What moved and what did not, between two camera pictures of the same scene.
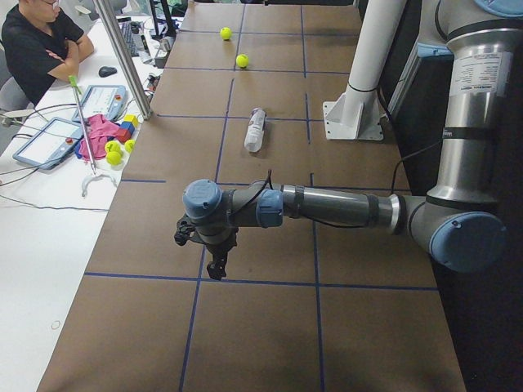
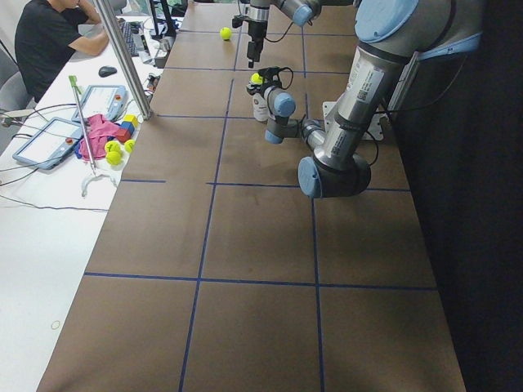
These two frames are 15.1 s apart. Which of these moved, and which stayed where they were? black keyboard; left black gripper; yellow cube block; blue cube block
Moved: left black gripper
Stayed: blue cube block; yellow cube block; black keyboard
